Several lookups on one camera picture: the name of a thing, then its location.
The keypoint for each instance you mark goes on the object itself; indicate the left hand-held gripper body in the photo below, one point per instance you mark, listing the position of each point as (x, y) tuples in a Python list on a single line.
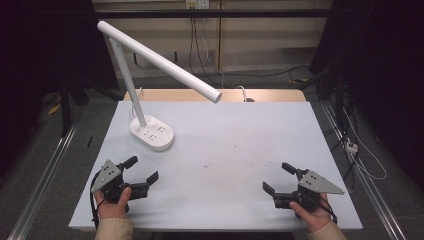
[(107, 175)]

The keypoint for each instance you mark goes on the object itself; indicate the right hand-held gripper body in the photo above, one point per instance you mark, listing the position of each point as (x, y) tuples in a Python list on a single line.
[(316, 184)]

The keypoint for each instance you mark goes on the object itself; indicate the white desk lamp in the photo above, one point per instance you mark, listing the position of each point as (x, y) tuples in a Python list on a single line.
[(152, 133)]

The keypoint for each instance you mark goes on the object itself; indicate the person's right hand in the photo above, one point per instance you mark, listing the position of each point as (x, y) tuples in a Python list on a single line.
[(316, 218)]

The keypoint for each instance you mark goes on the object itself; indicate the person's left hand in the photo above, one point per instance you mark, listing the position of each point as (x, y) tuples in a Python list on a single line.
[(111, 209)]

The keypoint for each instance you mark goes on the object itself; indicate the white power strip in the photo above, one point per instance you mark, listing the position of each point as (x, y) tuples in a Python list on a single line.
[(351, 147)]

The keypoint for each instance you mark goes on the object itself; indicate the white table mat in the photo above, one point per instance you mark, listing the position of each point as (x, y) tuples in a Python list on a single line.
[(226, 140)]

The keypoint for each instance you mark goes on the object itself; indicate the black metal stand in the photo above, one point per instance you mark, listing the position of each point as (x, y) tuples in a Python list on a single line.
[(68, 103)]

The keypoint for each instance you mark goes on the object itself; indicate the wooden table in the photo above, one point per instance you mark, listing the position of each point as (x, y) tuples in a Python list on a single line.
[(186, 95)]

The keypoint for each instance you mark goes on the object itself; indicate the aluminium floor rail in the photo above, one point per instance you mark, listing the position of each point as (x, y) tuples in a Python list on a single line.
[(43, 180), (370, 186)]

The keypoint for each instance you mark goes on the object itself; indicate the white wall socket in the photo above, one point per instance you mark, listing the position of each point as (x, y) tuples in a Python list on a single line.
[(197, 3)]

